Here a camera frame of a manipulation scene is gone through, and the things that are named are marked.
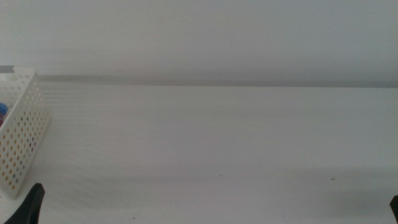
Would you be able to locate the white perforated plastic basket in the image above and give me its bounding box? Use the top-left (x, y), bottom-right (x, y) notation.
top-left (0, 65), bottom-right (52, 200)

